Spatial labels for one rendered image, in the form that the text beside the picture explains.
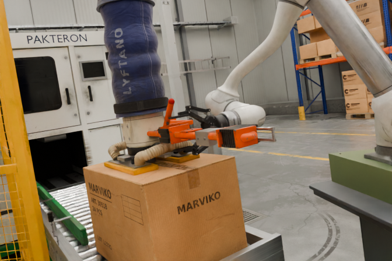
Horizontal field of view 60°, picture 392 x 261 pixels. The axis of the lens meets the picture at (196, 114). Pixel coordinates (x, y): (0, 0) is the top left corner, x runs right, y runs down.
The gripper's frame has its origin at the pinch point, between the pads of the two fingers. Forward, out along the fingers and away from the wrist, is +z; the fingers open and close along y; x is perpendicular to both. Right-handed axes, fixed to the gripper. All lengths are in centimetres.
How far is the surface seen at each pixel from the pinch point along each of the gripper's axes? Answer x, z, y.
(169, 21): 272, -164, -109
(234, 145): -36.3, 3.6, 1.7
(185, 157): 9.3, -7.4, 11.1
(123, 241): 17.9, 19.7, 37.8
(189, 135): -13.9, 3.2, -0.3
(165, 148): 7.3, 1.9, 5.5
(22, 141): 66, 43, -3
